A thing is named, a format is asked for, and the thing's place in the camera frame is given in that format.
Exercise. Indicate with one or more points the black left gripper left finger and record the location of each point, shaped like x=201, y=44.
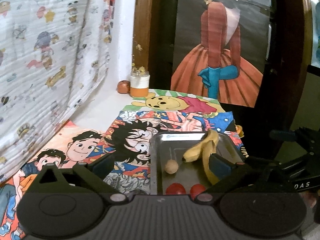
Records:
x=91, y=176

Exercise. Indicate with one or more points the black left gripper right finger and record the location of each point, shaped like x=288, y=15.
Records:
x=232, y=178

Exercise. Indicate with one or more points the red cherry tomato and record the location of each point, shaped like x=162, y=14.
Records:
x=195, y=190
x=175, y=189

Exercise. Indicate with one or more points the yellow spotted banana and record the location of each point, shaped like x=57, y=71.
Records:
x=208, y=150

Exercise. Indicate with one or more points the yellow banana with sticker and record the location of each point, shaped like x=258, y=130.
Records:
x=193, y=153

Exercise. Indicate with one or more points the brown longan fruit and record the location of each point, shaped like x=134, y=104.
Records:
x=171, y=166

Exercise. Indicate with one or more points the colourful cartoon poster mat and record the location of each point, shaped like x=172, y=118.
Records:
x=128, y=138

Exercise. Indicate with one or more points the grey metal tray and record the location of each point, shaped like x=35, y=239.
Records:
x=172, y=145

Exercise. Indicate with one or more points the small red apple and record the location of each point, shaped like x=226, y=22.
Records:
x=123, y=87

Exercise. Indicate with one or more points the white orange jar with flowers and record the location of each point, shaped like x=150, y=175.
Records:
x=139, y=76

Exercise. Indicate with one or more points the painting of orange dress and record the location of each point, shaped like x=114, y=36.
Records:
x=220, y=49

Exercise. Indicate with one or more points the white cartoon print blanket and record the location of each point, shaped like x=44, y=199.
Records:
x=54, y=54

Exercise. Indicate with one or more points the brown wooden door frame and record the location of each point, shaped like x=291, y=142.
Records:
x=145, y=36

